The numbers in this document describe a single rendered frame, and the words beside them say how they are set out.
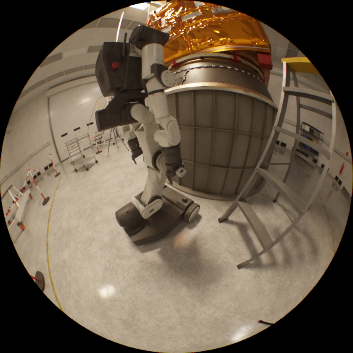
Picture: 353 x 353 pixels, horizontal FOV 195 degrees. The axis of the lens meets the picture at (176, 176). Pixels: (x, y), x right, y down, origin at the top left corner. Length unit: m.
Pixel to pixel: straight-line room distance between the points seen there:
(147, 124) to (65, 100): 8.27
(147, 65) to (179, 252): 1.13
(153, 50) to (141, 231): 1.05
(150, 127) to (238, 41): 1.34
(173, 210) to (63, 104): 8.55
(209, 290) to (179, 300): 0.22
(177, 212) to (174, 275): 0.53
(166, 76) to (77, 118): 7.92
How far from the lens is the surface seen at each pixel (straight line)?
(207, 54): 1.44
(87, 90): 8.72
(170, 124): 0.42
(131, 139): 0.84
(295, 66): 1.11
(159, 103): 0.43
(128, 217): 0.77
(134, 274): 0.96
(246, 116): 1.07
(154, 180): 0.74
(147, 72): 0.45
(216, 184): 1.23
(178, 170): 0.53
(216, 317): 1.00
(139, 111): 0.56
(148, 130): 0.59
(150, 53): 0.49
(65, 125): 8.28
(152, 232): 0.83
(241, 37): 1.51
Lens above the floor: 0.89
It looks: 33 degrees down
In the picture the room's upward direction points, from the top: 3 degrees counter-clockwise
